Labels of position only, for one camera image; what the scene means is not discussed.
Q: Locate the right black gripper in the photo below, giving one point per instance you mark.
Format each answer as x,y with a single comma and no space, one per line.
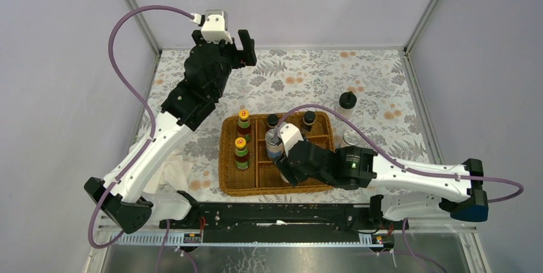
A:
285,168

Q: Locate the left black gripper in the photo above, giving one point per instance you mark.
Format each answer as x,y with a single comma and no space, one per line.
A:
235,54

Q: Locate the blue label shaker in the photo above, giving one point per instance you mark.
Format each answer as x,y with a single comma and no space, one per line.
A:
274,145

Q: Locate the black cap dark jar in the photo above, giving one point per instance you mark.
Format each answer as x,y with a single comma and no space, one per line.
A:
308,121

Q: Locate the small dark spice jar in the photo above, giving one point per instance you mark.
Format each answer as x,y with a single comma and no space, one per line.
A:
272,121

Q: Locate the yellow cap sauce bottle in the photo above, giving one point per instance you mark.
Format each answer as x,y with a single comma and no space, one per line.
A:
244,129
241,154

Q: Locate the black spout seed bottle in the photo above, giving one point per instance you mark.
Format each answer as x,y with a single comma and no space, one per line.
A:
346,104

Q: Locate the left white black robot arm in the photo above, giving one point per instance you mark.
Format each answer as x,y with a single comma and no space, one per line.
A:
120,194

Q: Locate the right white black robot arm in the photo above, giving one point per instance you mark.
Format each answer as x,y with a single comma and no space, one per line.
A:
433,189

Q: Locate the silver lid shaker right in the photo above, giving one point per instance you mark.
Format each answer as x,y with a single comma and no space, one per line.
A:
350,138

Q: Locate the wicker divided basket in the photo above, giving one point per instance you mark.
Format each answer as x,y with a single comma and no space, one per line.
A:
261,177

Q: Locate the floral table mat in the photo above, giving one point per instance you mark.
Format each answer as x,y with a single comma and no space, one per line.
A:
282,80

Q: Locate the white crumpled cloth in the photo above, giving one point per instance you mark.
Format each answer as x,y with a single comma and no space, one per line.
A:
174,171

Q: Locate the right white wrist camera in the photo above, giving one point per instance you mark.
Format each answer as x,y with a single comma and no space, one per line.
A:
290,135

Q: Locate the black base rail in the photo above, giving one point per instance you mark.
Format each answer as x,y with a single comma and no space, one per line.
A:
282,223

